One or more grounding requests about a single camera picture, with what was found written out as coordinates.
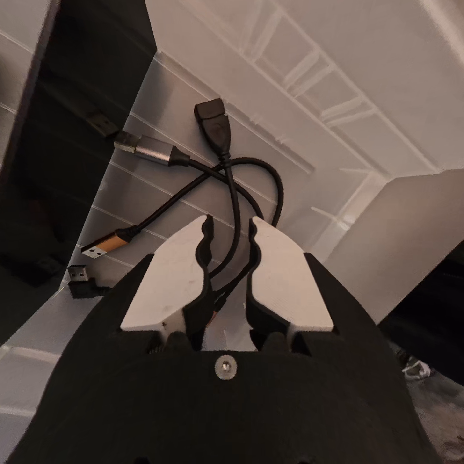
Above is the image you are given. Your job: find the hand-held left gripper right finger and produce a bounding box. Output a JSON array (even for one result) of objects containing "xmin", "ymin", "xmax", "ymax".
[{"xmin": 246, "ymin": 217, "xmax": 334, "ymax": 332}]

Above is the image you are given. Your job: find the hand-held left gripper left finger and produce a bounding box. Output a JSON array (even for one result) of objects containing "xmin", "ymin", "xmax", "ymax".
[{"xmin": 120, "ymin": 216, "xmax": 214, "ymax": 332}]

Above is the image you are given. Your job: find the orange plug usb cable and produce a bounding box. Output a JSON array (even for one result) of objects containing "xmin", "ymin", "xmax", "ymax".
[{"xmin": 80, "ymin": 157, "xmax": 284, "ymax": 323}]

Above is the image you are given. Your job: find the black angled usb extension cable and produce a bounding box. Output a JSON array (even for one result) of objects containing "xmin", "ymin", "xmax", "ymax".
[{"xmin": 68, "ymin": 98, "xmax": 243, "ymax": 298}]

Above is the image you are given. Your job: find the clear plastic bin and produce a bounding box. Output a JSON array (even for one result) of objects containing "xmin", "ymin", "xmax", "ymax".
[{"xmin": 0, "ymin": 0, "xmax": 464, "ymax": 367}]

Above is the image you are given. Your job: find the dark bin divider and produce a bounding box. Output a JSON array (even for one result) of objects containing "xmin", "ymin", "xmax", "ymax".
[{"xmin": 0, "ymin": 0, "xmax": 159, "ymax": 289}]

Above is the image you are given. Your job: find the grey plug usb cable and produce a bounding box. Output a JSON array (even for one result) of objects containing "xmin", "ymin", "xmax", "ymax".
[{"xmin": 114, "ymin": 131, "xmax": 265, "ymax": 222}]

